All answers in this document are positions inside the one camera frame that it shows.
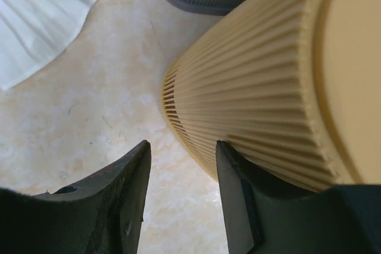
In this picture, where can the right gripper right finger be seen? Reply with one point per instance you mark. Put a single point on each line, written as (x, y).
(265, 214)

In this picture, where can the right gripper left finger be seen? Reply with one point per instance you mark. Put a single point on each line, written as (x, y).
(101, 213)

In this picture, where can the yellow slatted bin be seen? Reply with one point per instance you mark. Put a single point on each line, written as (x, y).
(293, 85)

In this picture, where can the white crumpled cloth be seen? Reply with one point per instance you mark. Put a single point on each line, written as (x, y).
(35, 32)

